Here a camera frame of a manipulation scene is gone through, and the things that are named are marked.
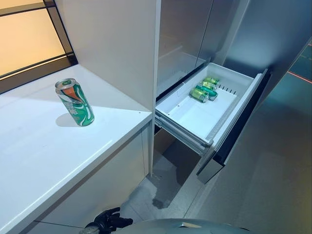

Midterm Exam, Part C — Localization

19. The stainless steel fridge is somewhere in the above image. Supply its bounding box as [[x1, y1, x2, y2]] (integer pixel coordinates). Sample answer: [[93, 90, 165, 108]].
[[155, 0, 312, 186]]

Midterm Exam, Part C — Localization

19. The amber window with black frame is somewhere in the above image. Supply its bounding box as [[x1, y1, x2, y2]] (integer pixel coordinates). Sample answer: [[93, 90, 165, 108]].
[[0, 0, 79, 96]]

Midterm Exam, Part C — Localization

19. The white fridge drawer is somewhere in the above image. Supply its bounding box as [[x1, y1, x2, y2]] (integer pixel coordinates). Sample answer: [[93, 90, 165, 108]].
[[155, 62, 271, 185]]

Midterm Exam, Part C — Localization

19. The green orange soda can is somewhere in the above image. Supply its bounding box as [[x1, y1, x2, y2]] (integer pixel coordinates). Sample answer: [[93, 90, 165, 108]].
[[55, 78, 95, 127]]

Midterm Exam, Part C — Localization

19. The grey robot torso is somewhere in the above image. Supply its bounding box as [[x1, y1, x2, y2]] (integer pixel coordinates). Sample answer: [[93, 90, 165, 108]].
[[116, 218, 251, 234]]

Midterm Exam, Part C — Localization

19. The tall white cabinet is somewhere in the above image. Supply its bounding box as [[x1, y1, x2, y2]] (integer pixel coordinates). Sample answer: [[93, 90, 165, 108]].
[[54, 0, 162, 177]]

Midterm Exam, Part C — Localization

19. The white counter cabinet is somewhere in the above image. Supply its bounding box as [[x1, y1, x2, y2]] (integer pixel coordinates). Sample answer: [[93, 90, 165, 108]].
[[0, 63, 155, 234]]

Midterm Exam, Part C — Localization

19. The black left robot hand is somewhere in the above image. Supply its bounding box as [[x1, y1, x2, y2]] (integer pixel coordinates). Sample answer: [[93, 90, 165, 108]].
[[93, 207, 134, 231]]

